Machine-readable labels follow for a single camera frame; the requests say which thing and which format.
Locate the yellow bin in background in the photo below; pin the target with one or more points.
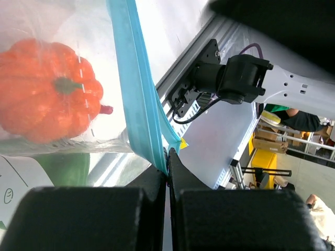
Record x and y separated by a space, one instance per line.
265 156

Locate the aluminium mounting rail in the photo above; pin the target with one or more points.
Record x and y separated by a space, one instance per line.
231 37

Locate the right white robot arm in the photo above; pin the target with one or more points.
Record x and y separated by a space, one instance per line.
305 27

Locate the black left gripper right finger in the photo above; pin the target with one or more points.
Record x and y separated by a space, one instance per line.
223 219

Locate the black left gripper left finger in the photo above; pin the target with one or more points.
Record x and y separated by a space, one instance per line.
91 218

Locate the cardboard boxes on shelf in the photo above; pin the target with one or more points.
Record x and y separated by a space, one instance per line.
282 139

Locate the person in background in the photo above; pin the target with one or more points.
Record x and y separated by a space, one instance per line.
294 118

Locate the orange toy pumpkin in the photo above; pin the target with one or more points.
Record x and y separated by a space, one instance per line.
47 91

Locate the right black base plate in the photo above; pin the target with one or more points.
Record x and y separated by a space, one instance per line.
200 77

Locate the dark green toy bell pepper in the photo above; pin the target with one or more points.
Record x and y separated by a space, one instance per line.
65 169

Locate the clear zip bag teal zipper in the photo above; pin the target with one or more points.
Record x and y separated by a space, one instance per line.
108 34

